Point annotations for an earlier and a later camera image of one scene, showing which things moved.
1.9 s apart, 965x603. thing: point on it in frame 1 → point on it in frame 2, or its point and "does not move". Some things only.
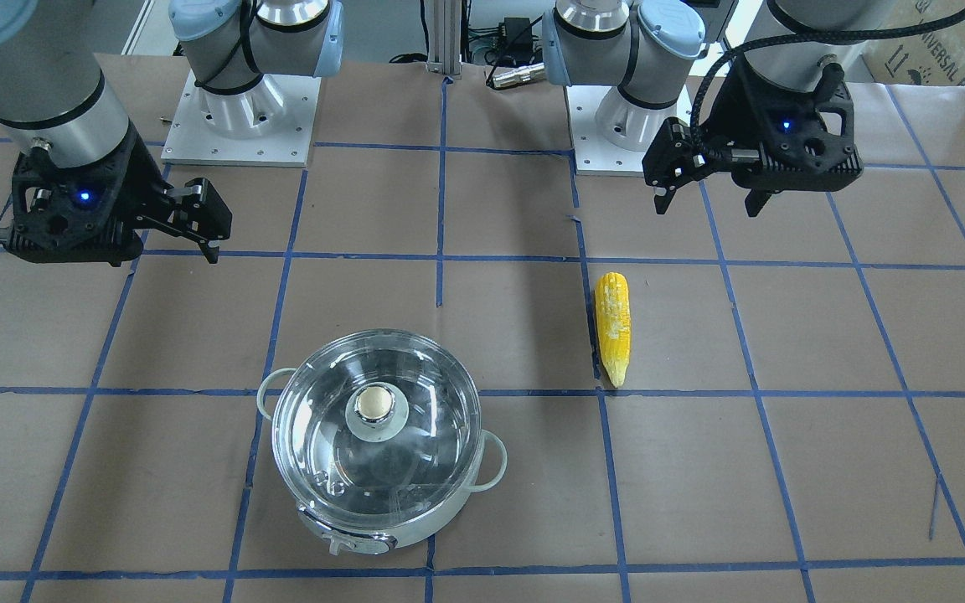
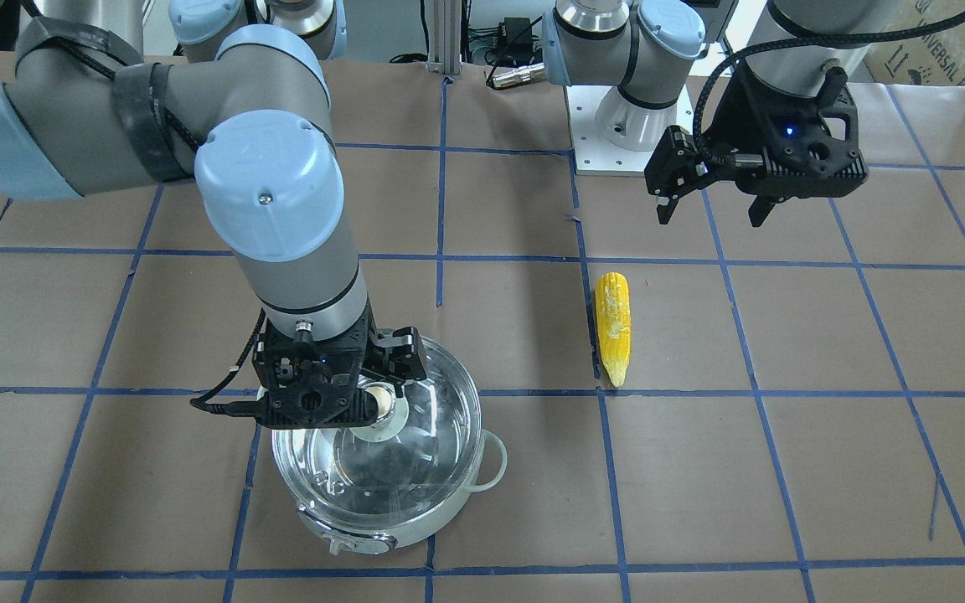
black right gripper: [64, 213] → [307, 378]
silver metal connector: [507, 75] does not move
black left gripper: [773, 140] does not move
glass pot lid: [376, 425] does not move
